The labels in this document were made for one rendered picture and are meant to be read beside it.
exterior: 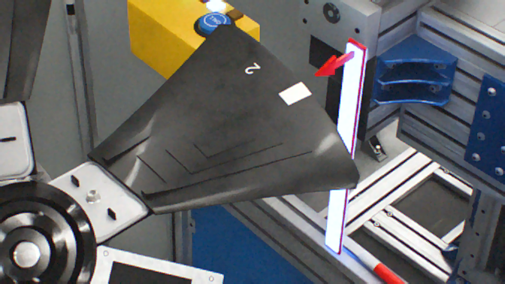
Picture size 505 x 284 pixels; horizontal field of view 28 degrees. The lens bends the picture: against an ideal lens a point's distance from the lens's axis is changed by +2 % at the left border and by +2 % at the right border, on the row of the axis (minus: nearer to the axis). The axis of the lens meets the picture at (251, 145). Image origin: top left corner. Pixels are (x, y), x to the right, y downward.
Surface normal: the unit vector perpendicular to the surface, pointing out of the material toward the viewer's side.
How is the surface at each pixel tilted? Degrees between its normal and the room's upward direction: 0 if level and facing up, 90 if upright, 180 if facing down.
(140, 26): 90
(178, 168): 7
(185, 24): 0
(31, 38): 46
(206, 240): 90
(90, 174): 0
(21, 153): 53
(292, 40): 90
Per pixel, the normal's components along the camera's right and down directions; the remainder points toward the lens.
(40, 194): 0.47, 0.17
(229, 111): 0.15, -0.62
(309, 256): -0.74, 0.43
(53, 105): 0.67, 0.51
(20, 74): -0.13, -0.01
